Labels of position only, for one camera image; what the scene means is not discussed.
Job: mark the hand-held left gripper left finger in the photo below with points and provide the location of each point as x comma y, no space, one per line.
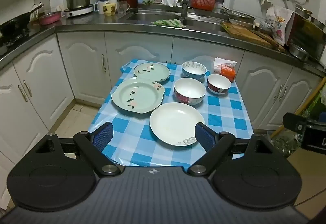
103,134

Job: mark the floral plastic bag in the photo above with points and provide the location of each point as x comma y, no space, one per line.
280,25

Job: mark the red bowl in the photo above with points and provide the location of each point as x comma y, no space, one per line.
219,82

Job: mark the gas stove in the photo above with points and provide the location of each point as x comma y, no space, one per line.
10,40

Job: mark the white cup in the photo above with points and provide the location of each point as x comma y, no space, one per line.
112,1

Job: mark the white mug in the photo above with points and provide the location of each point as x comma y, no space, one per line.
101,6

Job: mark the pink bowl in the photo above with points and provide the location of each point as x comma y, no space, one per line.
49,19

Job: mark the orange tissue pack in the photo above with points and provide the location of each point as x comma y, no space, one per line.
226,72

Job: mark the stacked steel basins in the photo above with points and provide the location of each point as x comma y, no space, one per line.
240,19

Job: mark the white kitchen cabinet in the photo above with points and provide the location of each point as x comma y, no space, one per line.
84,61

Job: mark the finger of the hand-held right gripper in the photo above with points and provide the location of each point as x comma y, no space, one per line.
293,123

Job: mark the glass cup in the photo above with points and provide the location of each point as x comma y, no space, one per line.
122,7

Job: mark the large steel pot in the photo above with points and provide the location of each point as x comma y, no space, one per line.
308,35

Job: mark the large green eared floral plate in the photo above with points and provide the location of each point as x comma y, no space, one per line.
137,95

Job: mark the green vegetable bag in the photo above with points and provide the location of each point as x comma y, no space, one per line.
282,141

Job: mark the white cloth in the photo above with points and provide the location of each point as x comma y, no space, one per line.
169,1

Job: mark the green dishcloth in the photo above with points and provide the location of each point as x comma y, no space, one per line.
168,22

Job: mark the blue white checked tablecloth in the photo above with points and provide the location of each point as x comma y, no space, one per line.
224,112

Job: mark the steel double sink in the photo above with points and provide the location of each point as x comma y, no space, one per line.
147,16

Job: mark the white plate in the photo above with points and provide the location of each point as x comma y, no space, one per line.
175,122

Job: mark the blue cartoon bowl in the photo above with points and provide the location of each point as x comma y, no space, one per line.
194,70

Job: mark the yellow mug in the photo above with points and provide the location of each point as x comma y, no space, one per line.
109,9

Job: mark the white floral bowl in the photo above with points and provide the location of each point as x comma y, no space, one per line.
189,90

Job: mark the black wok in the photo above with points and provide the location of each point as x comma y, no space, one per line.
15,24

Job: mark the small steel basin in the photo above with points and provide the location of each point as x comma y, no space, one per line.
298,52

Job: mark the round green floral plate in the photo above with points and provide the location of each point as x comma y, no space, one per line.
152,73

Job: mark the wooden cutting board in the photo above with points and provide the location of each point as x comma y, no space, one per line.
242,33

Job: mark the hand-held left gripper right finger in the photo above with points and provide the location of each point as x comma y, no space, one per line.
203,136

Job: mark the white induction cooker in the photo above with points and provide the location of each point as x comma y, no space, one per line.
76,11

